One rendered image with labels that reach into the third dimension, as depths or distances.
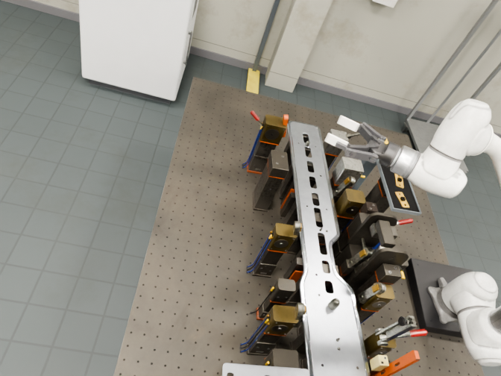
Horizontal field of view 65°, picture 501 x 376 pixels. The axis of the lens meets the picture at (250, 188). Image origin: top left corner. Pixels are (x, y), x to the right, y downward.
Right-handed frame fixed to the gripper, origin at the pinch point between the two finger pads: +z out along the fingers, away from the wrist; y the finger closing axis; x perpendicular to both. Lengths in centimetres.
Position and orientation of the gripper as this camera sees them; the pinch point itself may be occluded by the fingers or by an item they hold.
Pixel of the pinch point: (335, 129)
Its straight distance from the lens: 131.8
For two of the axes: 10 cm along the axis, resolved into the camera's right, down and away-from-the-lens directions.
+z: -8.7, -4.6, 1.9
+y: 4.4, -5.3, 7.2
